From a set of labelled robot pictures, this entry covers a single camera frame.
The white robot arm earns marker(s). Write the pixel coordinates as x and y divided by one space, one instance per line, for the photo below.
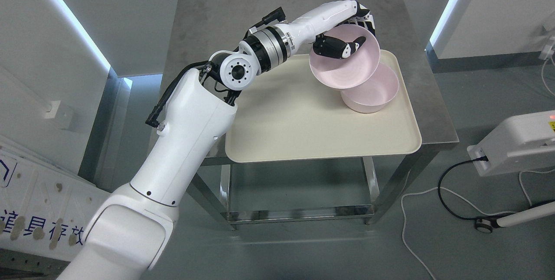
130 230

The stainless steel table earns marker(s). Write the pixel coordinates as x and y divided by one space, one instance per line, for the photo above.
202 26

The white stand leg with caster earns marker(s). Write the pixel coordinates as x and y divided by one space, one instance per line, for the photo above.
536 211

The white sign board blue lettering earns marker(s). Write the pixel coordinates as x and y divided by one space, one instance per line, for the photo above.
44 208

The white device with red light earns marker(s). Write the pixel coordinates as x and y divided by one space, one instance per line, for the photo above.
517 144

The cream plastic tray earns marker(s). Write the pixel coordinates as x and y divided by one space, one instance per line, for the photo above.
287 115

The pink bowl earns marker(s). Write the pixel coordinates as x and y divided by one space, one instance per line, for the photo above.
375 93
352 71

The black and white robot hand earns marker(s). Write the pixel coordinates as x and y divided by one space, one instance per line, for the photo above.
310 27

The white wall socket box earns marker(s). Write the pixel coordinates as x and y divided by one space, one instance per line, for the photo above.
60 115

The white wall plug adapter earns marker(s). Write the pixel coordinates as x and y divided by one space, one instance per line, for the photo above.
548 49

